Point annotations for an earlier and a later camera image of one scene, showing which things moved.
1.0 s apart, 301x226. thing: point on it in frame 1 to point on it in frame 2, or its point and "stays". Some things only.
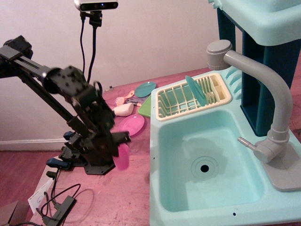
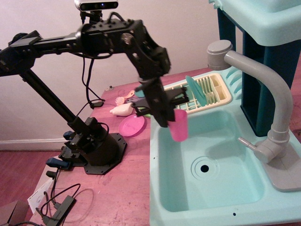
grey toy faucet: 283,158 stays
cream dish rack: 178,99 stays
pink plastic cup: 122,161 to 179,127
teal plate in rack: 197,91 stays
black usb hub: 64,211 stays
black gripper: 99,118 to 159,100
